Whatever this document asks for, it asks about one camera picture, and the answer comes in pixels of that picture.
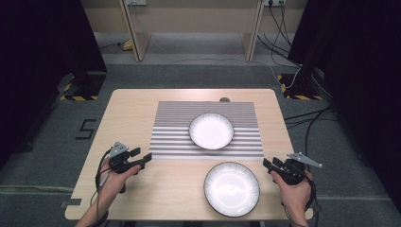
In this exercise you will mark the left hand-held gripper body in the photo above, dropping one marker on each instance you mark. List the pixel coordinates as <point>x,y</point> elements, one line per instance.
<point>121,164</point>

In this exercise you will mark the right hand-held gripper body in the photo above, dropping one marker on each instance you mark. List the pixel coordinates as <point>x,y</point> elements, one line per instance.
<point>293,173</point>

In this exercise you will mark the white plate with dark rim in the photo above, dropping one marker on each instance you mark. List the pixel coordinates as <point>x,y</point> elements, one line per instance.
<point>231,189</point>
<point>211,130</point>

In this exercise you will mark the person's left hand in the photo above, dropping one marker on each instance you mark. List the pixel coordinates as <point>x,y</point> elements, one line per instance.
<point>113,186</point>

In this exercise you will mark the person's right hand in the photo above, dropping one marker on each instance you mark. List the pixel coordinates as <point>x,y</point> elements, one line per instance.
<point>296,198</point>

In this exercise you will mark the grey striped mat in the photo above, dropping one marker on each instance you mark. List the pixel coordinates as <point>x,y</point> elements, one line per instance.
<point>171,126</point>

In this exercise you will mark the stand base with hazard tape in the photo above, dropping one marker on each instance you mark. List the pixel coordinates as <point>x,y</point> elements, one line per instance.
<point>299,90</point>
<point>86,86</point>

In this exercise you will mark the round brown table grommet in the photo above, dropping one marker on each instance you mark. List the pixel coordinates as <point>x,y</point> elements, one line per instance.
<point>224,99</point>

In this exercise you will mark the yellow floor object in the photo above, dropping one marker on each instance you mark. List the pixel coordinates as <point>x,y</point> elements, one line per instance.
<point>127,45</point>

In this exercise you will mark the black curtain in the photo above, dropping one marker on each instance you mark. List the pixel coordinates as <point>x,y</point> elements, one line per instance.
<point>362,78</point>
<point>38,63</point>

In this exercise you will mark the white power strip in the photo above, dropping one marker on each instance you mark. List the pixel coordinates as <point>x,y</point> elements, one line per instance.
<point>274,2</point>
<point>136,2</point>

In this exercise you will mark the light wooden desk frame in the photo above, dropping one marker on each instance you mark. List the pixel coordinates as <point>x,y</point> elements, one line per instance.
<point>138,34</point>

